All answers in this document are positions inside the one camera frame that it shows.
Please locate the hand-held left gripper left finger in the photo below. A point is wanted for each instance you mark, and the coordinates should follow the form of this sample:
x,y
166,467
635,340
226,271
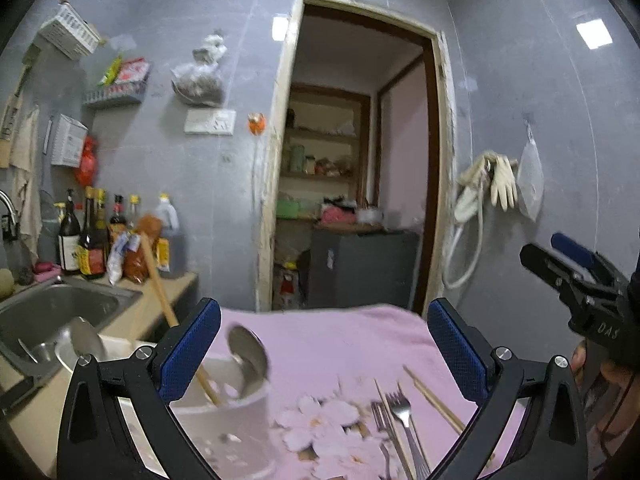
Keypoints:
x,y
192,345

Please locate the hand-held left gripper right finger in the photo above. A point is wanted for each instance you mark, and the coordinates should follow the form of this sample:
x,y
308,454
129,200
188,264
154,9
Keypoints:
x,y
457,350

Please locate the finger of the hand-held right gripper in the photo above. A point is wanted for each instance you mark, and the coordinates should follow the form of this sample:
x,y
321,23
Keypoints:
x,y
575,246
550,267

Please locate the metal spoon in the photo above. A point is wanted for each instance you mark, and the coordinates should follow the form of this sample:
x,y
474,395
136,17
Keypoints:
x,y
87,337
247,355

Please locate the wooden chopstick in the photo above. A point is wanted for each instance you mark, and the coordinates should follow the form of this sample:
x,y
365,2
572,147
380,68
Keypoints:
x,y
392,425
160,290
435,402

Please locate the metal fork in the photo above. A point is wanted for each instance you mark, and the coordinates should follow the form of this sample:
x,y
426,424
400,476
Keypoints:
x,y
381,417
405,410

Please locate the white plastic utensil holder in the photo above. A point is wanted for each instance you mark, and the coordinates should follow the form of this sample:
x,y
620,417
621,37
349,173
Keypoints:
x,y
235,435

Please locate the person's right hand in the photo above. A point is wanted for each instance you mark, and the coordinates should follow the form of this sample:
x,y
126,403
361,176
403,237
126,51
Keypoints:
x,y
579,360

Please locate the cream rubber glove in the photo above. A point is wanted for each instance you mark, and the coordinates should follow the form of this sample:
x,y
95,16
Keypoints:
x,y
502,185

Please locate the orange snack bag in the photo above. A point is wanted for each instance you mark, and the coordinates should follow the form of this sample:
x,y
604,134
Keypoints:
x,y
140,260

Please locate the beige rubber glove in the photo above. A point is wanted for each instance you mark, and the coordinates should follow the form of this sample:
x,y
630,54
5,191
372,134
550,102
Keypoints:
x,y
467,200

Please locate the white blue packet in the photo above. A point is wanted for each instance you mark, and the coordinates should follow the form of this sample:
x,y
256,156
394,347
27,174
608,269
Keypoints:
x,y
120,260

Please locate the plastic oil jug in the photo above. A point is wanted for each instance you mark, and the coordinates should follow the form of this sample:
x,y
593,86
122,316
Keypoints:
x,y
170,230

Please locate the steel sink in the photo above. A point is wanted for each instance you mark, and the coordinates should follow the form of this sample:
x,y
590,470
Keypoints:
x,y
75,305

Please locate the grey cabinet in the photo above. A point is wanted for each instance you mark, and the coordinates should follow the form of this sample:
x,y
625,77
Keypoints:
x,y
360,265

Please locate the pink flower print blanket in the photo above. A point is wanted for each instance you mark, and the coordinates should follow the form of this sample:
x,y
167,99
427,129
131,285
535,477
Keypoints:
x,y
325,340

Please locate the soy sauce bottle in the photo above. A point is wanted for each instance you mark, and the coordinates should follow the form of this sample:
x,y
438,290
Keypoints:
x,y
92,255

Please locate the red cap dark bottle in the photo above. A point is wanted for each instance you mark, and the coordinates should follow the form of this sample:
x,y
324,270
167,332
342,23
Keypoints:
x,y
118,220

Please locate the small yellow cap bottle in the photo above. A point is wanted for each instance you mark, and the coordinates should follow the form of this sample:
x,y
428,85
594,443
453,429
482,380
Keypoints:
x,y
134,210

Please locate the metal bowl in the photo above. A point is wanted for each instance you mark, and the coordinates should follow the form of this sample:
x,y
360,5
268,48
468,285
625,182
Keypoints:
x,y
40,352

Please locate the dark bottle white label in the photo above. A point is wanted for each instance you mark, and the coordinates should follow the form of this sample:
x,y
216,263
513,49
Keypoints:
x,y
70,245

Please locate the pink sponge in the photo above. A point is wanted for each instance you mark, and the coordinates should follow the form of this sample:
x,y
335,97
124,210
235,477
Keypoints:
x,y
47,272

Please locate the green box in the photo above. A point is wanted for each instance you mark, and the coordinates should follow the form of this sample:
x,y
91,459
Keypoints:
x,y
295,209

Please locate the pink cloth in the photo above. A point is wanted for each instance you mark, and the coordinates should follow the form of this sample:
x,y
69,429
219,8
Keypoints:
x,y
339,215

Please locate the red plastic bag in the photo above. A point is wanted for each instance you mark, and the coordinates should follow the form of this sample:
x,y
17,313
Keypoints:
x,y
87,165

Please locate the chrome faucet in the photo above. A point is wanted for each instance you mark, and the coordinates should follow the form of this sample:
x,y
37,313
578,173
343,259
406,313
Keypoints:
x,y
7,210

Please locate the wooden shelf unit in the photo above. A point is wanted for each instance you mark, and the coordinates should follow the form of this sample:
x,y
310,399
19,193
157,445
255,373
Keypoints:
x,y
320,135

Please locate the beige hanging towel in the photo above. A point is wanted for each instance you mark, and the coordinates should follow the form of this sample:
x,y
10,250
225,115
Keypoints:
x,y
27,160

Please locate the hanging clear plastic bag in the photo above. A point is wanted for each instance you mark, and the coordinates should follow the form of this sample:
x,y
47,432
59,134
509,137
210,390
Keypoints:
x,y
197,82

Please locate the red snack packet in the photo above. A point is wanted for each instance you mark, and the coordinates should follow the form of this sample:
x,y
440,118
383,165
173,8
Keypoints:
x,y
134,71

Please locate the yellow snack packet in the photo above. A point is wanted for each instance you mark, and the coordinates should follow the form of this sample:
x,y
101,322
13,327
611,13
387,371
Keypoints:
x,y
111,71

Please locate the wooden cutting board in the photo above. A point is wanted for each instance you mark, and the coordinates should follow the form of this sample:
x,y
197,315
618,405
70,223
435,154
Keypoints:
x,y
12,110

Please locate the white basket shelf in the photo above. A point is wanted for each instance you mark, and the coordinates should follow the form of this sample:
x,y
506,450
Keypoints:
x,y
70,32

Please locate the worn door frame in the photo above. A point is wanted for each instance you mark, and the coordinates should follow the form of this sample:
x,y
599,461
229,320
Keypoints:
x,y
280,160

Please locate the white wall switch panel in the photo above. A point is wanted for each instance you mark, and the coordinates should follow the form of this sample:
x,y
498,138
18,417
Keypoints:
x,y
210,122

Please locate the white wall box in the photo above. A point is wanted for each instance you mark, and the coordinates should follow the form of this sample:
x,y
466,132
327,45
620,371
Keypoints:
x,y
70,141

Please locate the grey wall rack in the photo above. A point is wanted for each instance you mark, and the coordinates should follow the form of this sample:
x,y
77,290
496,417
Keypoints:
x,y
115,96

